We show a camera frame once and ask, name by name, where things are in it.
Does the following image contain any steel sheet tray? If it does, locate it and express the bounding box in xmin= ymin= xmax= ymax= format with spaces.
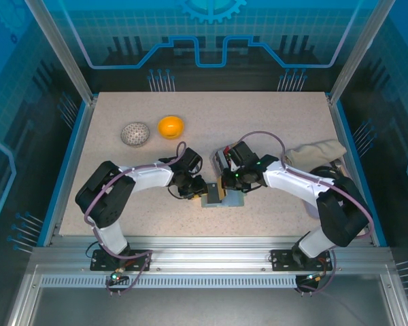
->
xmin=6 ymin=264 xmax=408 ymax=326

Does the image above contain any small LED connector board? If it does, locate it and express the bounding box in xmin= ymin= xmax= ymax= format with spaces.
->
xmin=304 ymin=273 xmax=329 ymax=285
xmin=109 ymin=270 xmax=129 ymax=285

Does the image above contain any green leather card holder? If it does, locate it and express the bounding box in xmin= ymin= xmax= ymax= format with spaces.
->
xmin=201 ymin=182 xmax=246 ymax=209

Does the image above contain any aluminium side rail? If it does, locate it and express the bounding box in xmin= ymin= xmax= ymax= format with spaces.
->
xmin=42 ymin=96 xmax=98 ymax=247

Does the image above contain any black round dish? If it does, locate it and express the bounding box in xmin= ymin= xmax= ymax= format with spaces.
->
xmin=309 ymin=165 xmax=347 ymax=181

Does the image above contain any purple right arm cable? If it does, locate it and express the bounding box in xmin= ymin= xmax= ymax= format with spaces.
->
xmin=239 ymin=130 xmax=375 ymax=297

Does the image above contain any slotted cable duct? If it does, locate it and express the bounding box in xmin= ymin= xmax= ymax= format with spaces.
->
xmin=39 ymin=275 xmax=302 ymax=289

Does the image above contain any orange plastic bowl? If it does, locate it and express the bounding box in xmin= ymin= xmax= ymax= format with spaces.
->
xmin=157 ymin=115 xmax=186 ymax=140

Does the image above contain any aluminium base beam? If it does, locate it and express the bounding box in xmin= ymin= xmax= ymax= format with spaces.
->
xmin=30 ymin=236 xmax=392 ymax=272

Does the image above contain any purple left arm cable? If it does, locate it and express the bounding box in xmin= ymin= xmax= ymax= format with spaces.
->
xmin=84 ymin=141 xmax=188 ymax=297

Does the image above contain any aluminium frame post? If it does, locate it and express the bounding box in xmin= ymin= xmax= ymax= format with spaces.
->
xmin=328 ymin=0 xmax=397 ymax=105
xmin=23 ymin=0 xmax=98 ymax=105

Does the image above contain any thin black base cable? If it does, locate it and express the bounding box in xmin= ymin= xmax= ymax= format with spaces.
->
xmin=84 ymin=240 xmax=101 ymax=259

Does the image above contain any dark grey logo card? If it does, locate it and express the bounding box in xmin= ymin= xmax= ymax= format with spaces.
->
xmin=206 ymin=183 xmax=219 ymax=204

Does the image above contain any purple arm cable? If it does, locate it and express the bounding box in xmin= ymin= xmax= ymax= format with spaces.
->
xmin=239 ymin=130 xmax=375 ymax=297
xmin=84 ymin=141 xmax=188 ymax=297

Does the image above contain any clear plastic card box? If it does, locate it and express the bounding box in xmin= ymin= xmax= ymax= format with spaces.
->
xmin=209 ymin=145 xmax=235 ymax=177

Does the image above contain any lavender board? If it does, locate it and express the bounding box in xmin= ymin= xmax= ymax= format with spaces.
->
xmin=301 ymin=200 xmax=322 ymax=220

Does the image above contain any beige cloth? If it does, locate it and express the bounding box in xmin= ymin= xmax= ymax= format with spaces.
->
xmin=284 ymin=138 xmax=347 ymax=167

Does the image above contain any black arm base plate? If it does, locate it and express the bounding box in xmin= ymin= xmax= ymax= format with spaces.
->
xmin=90 ymin=249 xmax=154 ymax=272
xmin=270 ymin=249 xmax=334 ymax=272

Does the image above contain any black left camera cable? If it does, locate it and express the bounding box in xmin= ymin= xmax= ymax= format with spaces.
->
xmin=166 ymin=185 xmax=188 ymax=200

